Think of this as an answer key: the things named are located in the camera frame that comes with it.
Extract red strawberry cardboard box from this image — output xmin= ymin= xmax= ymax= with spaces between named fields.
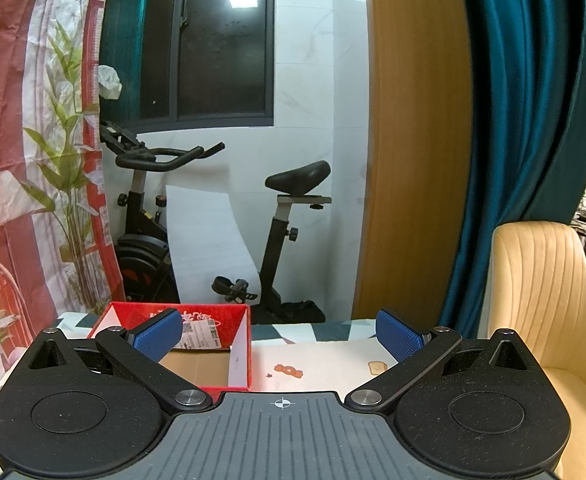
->
xmin=86 ymin=301 xmax=252 ymax=401

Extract crumpled white paper wad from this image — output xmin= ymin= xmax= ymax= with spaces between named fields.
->
xmin=98 ymin=65 xmax=122 ymax=101

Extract dark window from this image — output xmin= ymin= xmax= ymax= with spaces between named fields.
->
xmin=100 ymin=0 xmax=275 ymax=133

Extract teal curtain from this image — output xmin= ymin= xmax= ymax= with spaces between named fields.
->
xmin=439 ymin=0 xmax=586 ymax=337

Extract patterned white tablecloth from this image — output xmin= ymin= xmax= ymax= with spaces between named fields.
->
xmin=0 ymin=310 xmax=564 ymax=480

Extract white foam sheet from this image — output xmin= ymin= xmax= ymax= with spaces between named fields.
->
xmin=166 ymin=185 xmax=261 ymax=304

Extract red plant print backdrop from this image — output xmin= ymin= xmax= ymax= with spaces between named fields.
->
xmin=0 ymin=0 xmax=123 ymax=382

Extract wooden door panel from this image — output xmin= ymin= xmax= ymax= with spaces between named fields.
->
xmin=353 ymin=0 xmax=472 ymax=328

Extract black exercise bike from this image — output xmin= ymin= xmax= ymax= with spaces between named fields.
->
xmin=100 ymin=122 xmax=331 ymax=324

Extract cream upholstered chair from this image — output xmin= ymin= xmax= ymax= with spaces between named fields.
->
xmin=478 ymin=221 xmax=586 ymax=479

